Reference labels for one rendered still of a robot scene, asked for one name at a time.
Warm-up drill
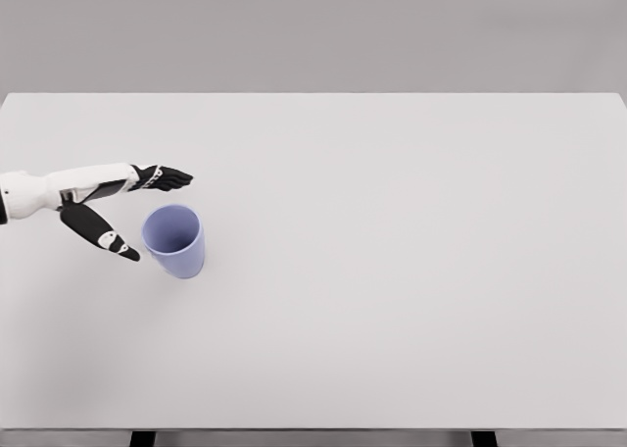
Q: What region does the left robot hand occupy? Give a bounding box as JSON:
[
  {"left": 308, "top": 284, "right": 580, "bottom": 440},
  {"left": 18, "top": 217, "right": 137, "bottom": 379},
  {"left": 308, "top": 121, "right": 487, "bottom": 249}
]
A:
[{"left": 42, "top": 162, "right": 195, "bottom": 263}]

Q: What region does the lavender plastic cup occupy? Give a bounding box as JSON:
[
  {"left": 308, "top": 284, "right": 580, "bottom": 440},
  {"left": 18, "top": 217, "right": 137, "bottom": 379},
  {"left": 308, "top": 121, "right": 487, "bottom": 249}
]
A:
[{"left": 141, "top": 204, "right": 206, "bottom": 281}]

